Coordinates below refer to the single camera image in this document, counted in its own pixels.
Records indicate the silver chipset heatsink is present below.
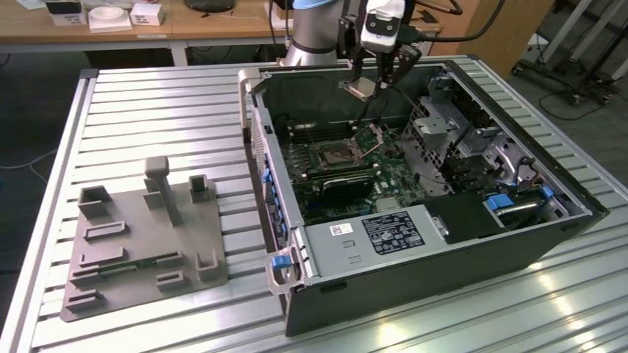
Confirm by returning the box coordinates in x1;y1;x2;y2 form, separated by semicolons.
380;196;410;213

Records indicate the white box black top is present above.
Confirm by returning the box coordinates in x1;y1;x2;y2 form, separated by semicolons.
46;0;84;27

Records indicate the grey metal drive cage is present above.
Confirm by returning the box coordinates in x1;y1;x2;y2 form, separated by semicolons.
400;75;496;196

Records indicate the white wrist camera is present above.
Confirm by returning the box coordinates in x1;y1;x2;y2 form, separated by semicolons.
360;0;410;54

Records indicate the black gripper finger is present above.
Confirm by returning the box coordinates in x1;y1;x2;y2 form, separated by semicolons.
339;14;367;85
378;46;422;89

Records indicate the coloured wire bundle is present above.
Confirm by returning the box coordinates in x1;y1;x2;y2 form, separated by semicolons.
512;156;544;194

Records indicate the grey parts rack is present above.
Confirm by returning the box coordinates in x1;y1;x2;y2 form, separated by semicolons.
58;156;231;324

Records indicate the silver power supply unit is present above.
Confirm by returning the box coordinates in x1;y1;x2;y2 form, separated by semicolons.
292;204;451;286

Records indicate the white round holder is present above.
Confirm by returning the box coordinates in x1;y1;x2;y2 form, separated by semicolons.
87;5;134;35

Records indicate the white labelled box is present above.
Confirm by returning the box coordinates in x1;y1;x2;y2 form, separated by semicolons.
128;2;166;26

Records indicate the blue disk carrier latch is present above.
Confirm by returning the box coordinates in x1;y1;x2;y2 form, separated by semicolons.
483;194;515;215

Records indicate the wooden cabinet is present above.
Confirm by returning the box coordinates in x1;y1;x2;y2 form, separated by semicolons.
430;0;556;80

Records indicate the silver CPU plate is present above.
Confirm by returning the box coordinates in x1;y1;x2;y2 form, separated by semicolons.
343;76;382;101

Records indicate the green RAM stick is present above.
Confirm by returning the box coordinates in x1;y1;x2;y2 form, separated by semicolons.
95;256;163;277

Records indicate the black wheeled equipment frame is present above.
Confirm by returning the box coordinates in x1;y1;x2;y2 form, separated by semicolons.
510;0;628;107

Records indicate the black camera cable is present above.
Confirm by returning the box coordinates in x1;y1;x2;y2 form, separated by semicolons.
407;0;507;42

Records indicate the black open PC case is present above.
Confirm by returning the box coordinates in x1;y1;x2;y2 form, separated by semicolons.
238;54;611;338

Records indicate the black round object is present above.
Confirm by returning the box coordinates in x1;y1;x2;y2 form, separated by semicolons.
184;0;236;12

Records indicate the green motherboard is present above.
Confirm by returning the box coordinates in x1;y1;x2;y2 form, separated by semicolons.
282;121;428;226

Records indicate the wooden desk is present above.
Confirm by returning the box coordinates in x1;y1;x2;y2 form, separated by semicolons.
0;0;443;67

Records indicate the metal socket cover frame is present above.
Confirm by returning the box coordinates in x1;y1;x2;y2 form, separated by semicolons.
348;124;388;160

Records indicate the black graphics card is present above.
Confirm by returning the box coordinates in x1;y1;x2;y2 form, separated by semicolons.
311;172;375;210

